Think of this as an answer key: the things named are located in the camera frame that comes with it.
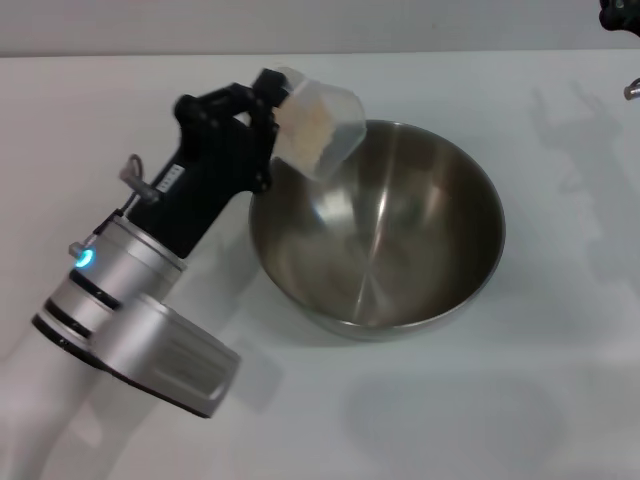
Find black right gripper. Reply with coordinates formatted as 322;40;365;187
598;0;640;32

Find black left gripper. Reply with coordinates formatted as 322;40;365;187
124;70;294;259

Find rice grains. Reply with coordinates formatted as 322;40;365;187
279;97;337;174

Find left gripper cable with plug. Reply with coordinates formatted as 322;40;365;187
94;153;159;236

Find stainless steel mixing bowl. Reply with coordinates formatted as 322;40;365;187
248;118;507;342

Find clear plastic measuring cup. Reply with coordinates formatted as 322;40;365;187
269;65;369;182

